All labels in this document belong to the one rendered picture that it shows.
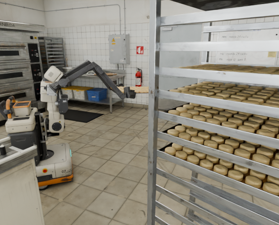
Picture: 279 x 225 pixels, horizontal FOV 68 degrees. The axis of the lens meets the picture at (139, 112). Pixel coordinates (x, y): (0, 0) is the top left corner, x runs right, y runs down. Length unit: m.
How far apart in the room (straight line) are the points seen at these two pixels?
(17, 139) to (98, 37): 4.09
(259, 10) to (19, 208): 1.53
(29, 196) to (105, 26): 4.87
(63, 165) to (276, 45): 2.26
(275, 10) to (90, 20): 5.61
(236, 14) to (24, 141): 2.18
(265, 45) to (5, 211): 1.48
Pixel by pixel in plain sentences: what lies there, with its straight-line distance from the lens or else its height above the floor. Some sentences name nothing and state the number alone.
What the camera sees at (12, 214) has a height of 0.55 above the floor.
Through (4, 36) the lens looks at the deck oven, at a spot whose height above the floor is 1.73.
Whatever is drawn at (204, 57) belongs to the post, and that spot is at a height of 1.45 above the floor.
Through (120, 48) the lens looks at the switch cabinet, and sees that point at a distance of 5.37.
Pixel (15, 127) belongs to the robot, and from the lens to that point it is 2.39.
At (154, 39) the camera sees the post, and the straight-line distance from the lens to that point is 0.81.
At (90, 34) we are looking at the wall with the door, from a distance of 6.09.
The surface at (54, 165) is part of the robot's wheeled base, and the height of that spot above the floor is 0.27.
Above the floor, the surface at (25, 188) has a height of 0.67.
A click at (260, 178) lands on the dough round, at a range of 0.89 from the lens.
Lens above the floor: 1.49
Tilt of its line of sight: 17 degrees down
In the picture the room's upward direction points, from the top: straight up
